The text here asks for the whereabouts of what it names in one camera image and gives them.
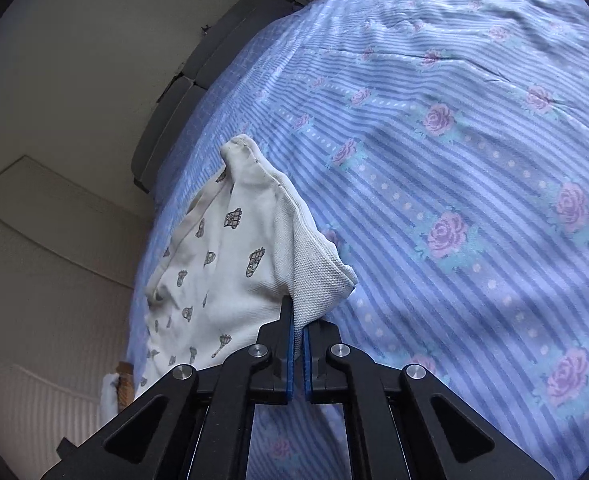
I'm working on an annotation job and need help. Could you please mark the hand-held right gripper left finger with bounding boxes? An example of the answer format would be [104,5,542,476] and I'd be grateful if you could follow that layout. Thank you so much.
[39,295,295,480]

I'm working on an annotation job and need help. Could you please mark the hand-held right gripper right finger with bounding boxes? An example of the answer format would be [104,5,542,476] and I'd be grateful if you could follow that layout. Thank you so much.
[303,323,558,480]

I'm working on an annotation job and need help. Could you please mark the cream printed polo shirt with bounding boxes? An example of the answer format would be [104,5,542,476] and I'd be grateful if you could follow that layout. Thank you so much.
[134,133,359,401]

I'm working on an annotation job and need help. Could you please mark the folded brown patterned garment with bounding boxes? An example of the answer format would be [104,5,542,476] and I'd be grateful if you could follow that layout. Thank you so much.
[115,361,136,412]

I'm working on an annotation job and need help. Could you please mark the folded light blue garment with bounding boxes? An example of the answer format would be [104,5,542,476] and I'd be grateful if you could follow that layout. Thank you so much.
[98,371,121,423]

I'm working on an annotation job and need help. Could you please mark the white louvered wardrobe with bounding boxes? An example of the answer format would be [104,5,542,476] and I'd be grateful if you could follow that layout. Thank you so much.
[0,155,151,443]

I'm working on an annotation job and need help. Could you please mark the blue striped floral bed sheet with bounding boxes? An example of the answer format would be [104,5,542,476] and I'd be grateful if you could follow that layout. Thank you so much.
[124,0,589,480]

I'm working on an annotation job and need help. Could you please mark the grey headboard cushion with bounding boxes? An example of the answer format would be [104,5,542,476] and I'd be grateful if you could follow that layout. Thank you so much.
[193,0,306,92]
[131,77,206,196]

